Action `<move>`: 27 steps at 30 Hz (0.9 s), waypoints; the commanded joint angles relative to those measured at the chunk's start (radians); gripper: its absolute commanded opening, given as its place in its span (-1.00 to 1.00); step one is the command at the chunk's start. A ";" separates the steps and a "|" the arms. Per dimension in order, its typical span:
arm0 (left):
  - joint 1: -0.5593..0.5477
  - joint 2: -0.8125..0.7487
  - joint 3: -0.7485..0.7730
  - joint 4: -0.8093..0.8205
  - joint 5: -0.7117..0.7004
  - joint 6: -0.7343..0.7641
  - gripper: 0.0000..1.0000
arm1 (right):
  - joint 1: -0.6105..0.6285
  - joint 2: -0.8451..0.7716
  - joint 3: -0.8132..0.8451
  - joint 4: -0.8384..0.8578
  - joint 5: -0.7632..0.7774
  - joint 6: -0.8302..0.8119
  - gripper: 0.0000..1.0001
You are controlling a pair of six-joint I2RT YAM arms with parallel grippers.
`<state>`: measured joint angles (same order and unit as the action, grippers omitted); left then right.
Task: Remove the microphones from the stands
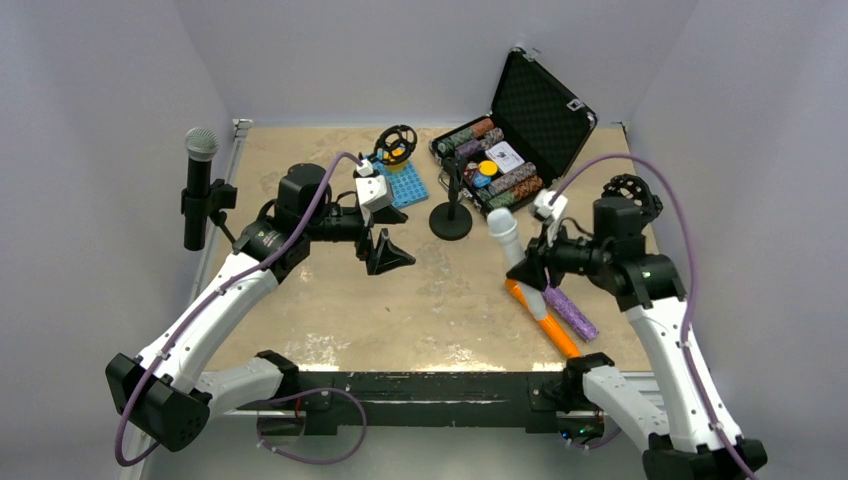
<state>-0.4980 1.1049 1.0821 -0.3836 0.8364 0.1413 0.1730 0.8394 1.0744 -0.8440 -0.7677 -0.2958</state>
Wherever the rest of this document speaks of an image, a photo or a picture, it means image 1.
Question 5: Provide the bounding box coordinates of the black table front rail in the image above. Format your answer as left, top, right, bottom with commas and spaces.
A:
235, 370, 627, 439

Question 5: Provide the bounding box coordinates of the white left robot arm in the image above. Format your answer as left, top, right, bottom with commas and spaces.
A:
105, 163, 415, 452

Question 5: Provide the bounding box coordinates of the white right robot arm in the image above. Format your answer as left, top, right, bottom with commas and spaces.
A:
487, 191, 767, 479

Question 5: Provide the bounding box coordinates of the orange microphone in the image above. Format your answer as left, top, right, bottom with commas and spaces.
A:
504, 279, 581, 359

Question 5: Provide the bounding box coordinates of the yellow lego brick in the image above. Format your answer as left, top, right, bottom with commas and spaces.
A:
383, 148, 408, 166

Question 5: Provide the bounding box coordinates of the purple glitter microphone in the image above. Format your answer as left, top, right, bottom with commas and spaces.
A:
542, 287, 599, 342

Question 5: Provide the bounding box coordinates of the white microphone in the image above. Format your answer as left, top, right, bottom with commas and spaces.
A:
487, 208, 548, 321

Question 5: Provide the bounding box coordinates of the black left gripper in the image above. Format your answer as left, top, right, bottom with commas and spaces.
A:
303, 202, 415, 273

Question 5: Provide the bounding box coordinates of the black microphone silver grille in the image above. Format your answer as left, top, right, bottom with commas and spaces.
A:
181, 127, 219, 251

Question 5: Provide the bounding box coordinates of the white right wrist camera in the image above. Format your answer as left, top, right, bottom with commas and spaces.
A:
529, 189, 568, 247

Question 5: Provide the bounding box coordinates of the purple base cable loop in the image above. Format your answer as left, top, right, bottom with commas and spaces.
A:
256, 387, 369, 466

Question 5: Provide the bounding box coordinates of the black round-base stand left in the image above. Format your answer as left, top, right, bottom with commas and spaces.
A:
180, 179, 238, 251

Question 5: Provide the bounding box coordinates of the blue lego baseplate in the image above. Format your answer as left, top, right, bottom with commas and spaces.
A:
374, 160, 429, 209

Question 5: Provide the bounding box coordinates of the black round-base mic stand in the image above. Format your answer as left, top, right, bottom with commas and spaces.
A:
429, 156, 473, 241

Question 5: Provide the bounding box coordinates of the black tripod shock-mount stand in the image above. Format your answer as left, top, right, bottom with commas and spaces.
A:
363, 124, 418, 164

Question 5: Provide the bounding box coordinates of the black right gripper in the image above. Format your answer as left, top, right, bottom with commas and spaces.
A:
508, 219, 611, 291

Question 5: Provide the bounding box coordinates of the black poker chip case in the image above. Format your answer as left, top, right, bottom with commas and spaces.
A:
430, 47, 598, 216

